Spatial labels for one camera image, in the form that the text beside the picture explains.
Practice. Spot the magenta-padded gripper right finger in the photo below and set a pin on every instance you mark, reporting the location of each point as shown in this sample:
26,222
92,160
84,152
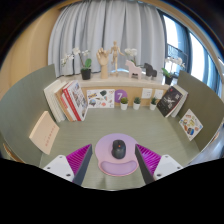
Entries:
165,166

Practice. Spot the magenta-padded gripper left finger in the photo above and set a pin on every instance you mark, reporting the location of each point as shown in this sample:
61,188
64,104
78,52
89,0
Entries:
61,166

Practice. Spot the black computer mouse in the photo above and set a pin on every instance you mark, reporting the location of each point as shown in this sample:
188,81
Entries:
118,150

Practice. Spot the purple mouse pad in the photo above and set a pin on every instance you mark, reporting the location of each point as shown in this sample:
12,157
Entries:
105,150

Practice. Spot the beige booklet with red text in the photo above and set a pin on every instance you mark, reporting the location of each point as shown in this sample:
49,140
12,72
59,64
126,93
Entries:
44,133

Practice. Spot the colourful sticker card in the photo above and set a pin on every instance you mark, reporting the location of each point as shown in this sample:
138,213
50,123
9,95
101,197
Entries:
190,124

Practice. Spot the white book with red label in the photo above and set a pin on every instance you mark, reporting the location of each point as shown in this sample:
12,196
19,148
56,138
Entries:
67,110

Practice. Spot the small succulent in white pot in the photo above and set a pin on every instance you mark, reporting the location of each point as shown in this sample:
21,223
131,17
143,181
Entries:
124,106
153,106
136,106

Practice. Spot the white paperback book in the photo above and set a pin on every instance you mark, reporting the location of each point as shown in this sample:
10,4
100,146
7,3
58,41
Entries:
57,101

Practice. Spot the black cover book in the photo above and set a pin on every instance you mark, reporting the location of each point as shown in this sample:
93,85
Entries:
169,101

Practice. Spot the thick white book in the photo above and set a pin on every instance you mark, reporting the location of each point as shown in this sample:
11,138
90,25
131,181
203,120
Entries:
51,100

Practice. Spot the white book with picture cover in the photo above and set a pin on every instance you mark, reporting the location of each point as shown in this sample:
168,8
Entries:
79,100

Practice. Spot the white sticker sheet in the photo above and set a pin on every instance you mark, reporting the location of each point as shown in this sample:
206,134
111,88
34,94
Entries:
100,98

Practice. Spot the round purple sticker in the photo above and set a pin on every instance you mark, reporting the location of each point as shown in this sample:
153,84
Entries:
120,96

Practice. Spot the black horse figure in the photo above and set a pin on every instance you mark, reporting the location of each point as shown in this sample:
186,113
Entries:
150,71

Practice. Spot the pink horse figure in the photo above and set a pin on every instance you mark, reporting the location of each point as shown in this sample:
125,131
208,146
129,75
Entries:
133,70

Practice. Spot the wooden mannequin figure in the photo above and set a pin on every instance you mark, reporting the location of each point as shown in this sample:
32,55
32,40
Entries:
115,55

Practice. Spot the grey pleated curtain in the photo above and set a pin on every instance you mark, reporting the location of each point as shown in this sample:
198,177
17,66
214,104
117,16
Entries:
106,26

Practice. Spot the white wall socket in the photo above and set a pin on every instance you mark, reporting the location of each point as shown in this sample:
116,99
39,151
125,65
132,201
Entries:
158,94
146,93

